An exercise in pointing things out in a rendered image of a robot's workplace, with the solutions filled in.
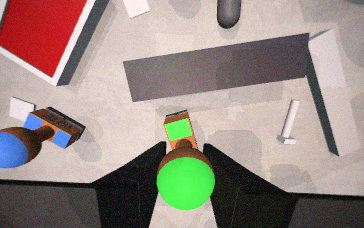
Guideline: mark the rubber stamp with blue handle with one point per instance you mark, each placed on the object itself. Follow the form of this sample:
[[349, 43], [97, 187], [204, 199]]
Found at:
[[20, 145]]

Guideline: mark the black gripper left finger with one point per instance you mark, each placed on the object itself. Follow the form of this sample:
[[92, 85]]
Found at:
[[124, 198]]

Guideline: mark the white flat strip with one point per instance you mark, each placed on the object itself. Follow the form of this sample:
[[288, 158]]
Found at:
[[136, 7]]

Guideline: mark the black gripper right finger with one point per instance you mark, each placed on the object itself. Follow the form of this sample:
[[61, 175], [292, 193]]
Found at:
[[242, 199]]

